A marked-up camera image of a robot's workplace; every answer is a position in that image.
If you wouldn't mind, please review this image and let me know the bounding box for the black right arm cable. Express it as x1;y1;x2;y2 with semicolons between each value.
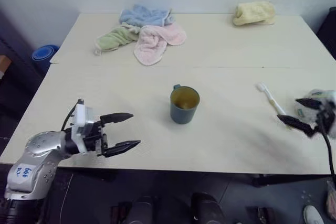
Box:
321;130;336;175

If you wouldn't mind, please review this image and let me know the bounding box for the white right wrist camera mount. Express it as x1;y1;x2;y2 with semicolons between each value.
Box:
294;89;336;140

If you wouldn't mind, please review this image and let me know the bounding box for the green towel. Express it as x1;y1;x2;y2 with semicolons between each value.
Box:
93;23;141;57

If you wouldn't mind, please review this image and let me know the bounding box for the white toothbrush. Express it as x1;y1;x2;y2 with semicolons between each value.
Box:
256;82;292;131

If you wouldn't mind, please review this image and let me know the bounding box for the pink towel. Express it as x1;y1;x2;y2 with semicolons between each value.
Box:
133;24;187;67

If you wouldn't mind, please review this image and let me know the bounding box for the teal plastic mug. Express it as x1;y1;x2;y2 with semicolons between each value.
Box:
170;84;201;125

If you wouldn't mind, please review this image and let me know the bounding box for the pink plastic bag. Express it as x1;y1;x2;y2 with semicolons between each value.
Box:
325;178;336;215

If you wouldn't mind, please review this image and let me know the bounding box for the black table frame bar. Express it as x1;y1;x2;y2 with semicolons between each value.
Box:
251;173;332;188

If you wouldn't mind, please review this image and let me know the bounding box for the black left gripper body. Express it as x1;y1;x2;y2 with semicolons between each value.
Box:
83;118;109;157

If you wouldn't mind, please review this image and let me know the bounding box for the brown cardboard box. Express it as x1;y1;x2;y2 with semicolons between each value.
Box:
0;55;13;80

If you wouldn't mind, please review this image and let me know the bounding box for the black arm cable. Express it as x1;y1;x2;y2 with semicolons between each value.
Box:
321;130;336;175
60;98;85;132

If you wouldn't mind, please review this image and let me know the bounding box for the white shoe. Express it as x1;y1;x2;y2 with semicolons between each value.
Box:
303;205;325;224

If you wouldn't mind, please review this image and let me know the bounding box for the blue plastic stool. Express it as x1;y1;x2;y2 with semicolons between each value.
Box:
31;44;60;69

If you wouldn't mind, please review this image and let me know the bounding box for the black chair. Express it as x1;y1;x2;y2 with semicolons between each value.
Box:
316;7;336;61

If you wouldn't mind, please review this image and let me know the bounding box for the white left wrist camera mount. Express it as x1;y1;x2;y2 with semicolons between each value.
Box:
69;102;96;154

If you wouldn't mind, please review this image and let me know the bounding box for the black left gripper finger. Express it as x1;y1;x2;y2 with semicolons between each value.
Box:
104;140;142;158
99;112;135;127

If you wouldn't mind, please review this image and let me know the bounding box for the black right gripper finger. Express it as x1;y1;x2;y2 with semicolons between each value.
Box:
277;114;316;138
295;98;320;110

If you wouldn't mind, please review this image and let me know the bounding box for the blue towel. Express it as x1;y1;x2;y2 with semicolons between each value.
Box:
119;4;176;28

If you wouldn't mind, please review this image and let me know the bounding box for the thin floor cable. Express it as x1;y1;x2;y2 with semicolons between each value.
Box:
58;173;75;224

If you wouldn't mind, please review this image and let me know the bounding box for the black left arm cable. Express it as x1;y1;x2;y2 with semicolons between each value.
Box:
60;98;85;132

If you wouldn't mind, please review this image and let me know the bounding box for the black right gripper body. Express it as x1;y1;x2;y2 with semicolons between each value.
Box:
311;102;336;133

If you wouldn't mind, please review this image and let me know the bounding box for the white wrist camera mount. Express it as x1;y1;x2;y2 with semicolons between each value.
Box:
294;89;336;140
69;102;96;154

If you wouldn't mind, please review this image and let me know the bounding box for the yellow towel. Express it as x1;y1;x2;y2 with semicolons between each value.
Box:
232;1;277;27

